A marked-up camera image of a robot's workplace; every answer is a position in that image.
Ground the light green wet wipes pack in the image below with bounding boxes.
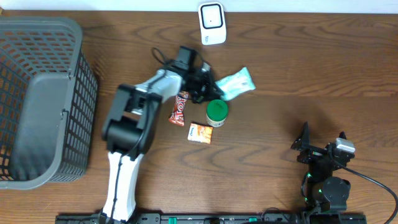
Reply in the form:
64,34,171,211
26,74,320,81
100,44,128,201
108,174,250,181
216,67,256,101

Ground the orange chocolate bar wrapper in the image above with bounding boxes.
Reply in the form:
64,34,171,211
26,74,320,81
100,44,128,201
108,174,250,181
169,91,189,126

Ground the orange snack packet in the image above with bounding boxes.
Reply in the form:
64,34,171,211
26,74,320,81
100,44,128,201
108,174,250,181
187,123,213,144

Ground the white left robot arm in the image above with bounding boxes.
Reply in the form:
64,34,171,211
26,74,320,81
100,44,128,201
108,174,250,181
99,46,223,223

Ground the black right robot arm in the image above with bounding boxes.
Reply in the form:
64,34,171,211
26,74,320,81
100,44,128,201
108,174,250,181
290,122,356,213

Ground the white barcode scanner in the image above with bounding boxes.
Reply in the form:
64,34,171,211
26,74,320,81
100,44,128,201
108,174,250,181
198,2,226,45

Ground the green lid jar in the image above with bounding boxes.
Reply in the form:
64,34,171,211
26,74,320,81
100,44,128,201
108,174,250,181
206,100,229,128

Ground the grey plastic basket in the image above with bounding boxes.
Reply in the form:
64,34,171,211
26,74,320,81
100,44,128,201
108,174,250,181
1,16,98,190

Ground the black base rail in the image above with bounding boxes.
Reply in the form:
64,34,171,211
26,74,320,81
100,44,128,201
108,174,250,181
55,212,368,224

